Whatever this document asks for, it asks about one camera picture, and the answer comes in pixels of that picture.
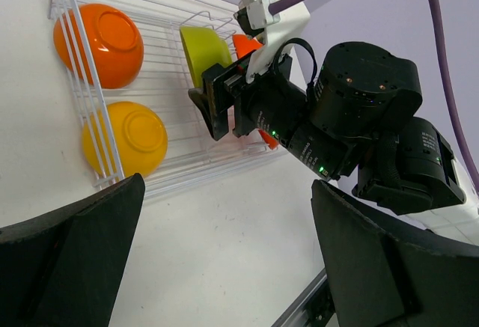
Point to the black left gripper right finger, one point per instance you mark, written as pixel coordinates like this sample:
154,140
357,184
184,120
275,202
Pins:
385,272

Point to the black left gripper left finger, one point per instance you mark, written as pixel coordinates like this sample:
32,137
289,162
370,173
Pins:
64,268

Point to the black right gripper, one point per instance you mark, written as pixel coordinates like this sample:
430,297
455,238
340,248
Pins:
271,103

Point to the green bowl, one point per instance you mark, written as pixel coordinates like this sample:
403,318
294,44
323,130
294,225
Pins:
203,48

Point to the white bowl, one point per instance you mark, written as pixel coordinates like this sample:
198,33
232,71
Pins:
115,41

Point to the orange bowl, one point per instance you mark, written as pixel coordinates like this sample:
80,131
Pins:
243,45

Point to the orange bowl carried to rack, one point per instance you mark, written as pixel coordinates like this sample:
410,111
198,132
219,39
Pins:
269,140

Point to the aluminium table edge rail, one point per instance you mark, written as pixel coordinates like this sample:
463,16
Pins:
313,307

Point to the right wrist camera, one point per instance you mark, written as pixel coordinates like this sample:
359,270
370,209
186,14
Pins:
272,29

